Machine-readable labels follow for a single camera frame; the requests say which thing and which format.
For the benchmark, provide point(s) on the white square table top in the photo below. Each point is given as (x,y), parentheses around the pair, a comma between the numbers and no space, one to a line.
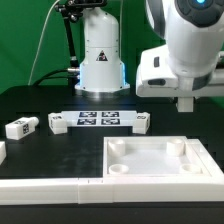
(153,157)

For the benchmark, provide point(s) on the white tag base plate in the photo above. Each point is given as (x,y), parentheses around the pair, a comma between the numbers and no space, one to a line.
(99,118)

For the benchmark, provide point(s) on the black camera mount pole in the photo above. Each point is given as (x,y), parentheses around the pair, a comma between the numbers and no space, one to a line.
(72,11)

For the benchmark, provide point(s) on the white obstacle fence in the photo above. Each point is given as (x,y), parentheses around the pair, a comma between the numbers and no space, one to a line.
(183,188)

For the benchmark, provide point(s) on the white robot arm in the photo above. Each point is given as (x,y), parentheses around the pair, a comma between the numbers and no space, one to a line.
(186,66)

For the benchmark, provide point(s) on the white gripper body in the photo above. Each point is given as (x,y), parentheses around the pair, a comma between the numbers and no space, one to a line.
(154,78)

